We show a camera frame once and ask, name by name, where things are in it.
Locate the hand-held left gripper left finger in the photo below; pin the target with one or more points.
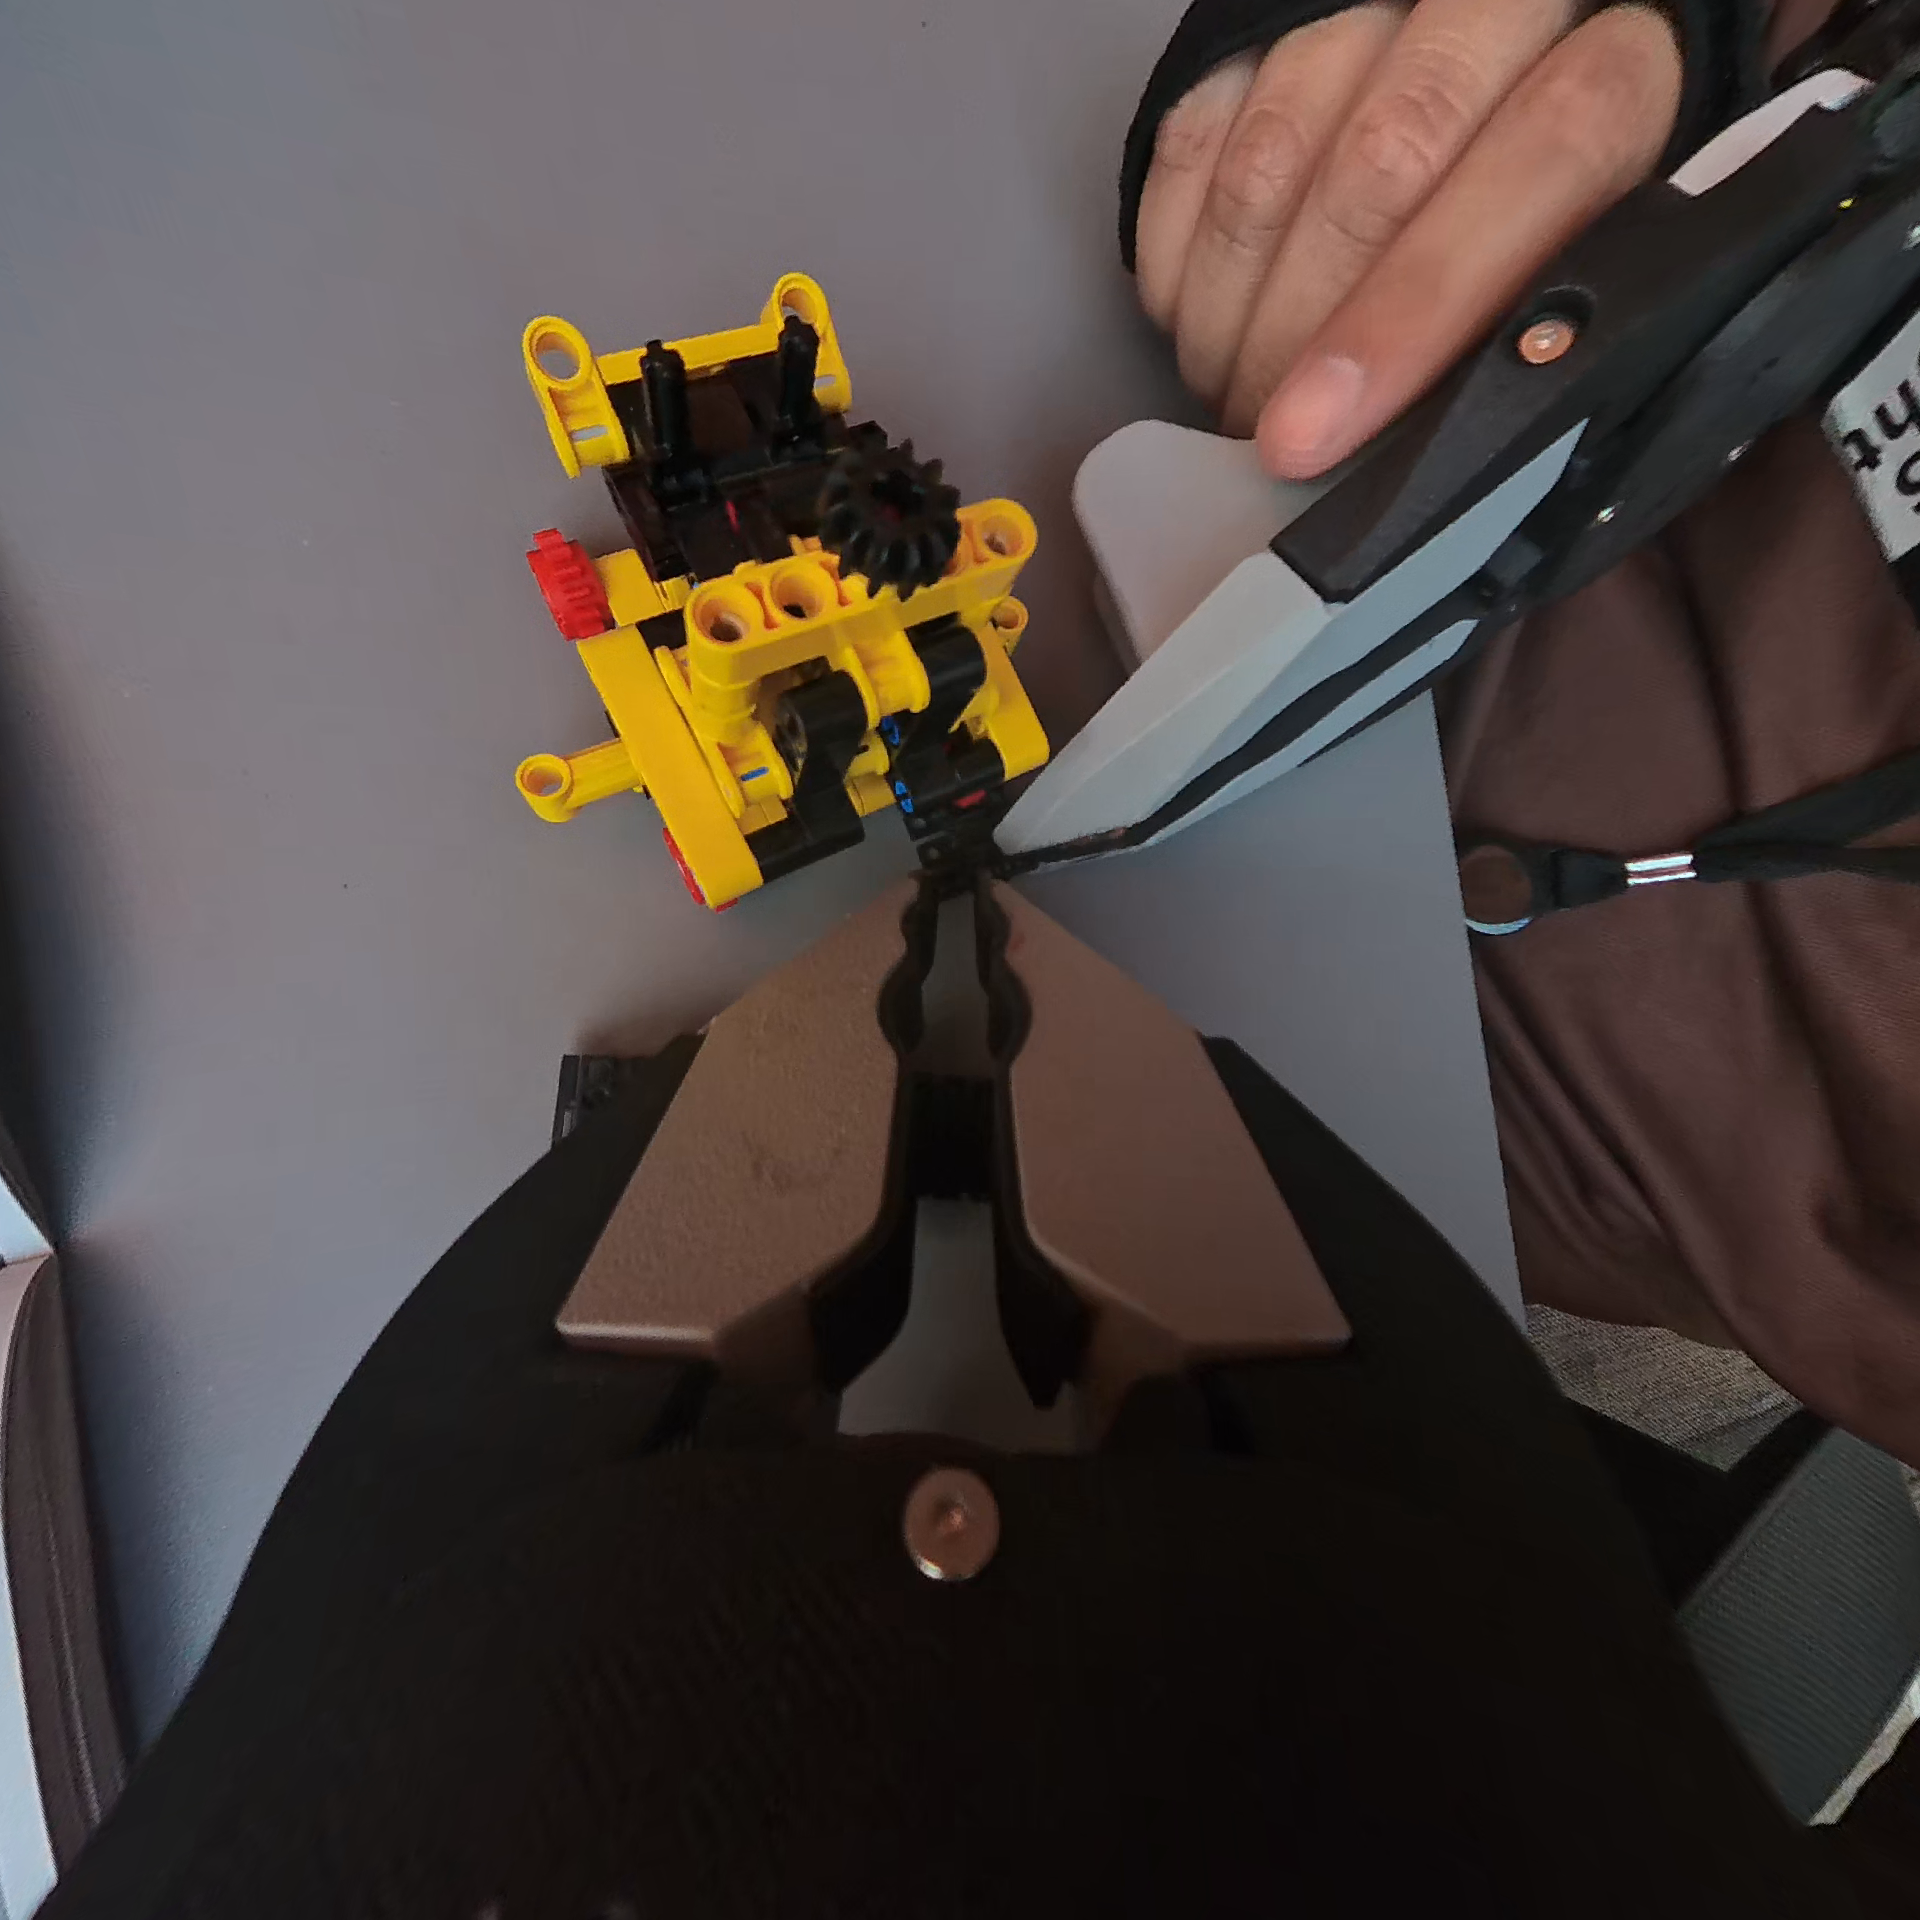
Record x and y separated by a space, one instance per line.
734 1171

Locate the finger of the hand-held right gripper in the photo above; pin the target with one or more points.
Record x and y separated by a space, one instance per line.
1318 749
1201 628

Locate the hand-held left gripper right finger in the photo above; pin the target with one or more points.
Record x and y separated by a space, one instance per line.
1171 1171

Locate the yellow lego bulldozer model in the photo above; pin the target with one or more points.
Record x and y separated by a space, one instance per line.
644 704

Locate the lego instruction booklet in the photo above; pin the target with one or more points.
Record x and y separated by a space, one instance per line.
59 1499

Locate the person's right hand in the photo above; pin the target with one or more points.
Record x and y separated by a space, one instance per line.
1348 225

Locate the grey metal panel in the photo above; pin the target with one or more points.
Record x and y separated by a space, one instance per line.
1798 1620

